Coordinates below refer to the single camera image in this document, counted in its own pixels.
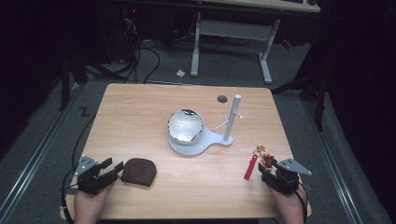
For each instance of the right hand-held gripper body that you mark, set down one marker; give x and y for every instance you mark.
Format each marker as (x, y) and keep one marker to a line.
(285, 180)

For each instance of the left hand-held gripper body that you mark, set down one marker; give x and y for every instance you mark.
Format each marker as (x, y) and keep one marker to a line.
(92, 182)

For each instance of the brown leather pouch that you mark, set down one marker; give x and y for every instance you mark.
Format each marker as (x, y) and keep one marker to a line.
(139, 171)

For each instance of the person's left hand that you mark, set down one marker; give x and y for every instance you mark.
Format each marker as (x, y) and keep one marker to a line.
(87, 207)

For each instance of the person's right hand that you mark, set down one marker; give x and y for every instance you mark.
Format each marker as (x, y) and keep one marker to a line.
(292, 208)

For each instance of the black metal stand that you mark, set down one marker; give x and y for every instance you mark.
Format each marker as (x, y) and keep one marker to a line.
(64, 84)
(320, 99)

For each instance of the shiny silver bowl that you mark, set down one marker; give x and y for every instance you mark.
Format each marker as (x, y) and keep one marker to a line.
(185, 127)

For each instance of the crumpled white paper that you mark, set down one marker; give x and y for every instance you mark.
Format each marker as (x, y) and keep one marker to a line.
(180, 73)

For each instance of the dark computer tower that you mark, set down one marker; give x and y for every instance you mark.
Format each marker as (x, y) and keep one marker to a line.
(120, 34)

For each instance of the metal floor rail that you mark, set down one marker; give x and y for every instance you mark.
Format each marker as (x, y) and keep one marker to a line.
(35, 151)
(334, 161)

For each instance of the white metal-frame desk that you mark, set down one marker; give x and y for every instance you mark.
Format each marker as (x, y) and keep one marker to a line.
(234, 29)

